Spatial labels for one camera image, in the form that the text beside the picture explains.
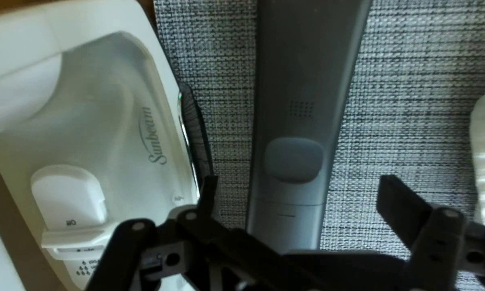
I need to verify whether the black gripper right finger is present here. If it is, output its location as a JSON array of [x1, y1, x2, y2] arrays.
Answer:
[[375, 173, 485, 291]]

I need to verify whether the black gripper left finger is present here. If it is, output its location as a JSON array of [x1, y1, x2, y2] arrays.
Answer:
[[85, 174, 287, 291]]

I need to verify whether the white Sunbeam clothes iron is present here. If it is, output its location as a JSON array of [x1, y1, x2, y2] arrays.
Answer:
[[0, 0, 216, 291]]

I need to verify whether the grey woven placemat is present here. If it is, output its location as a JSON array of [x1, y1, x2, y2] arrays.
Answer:
[[152, 0, 485, 291]]

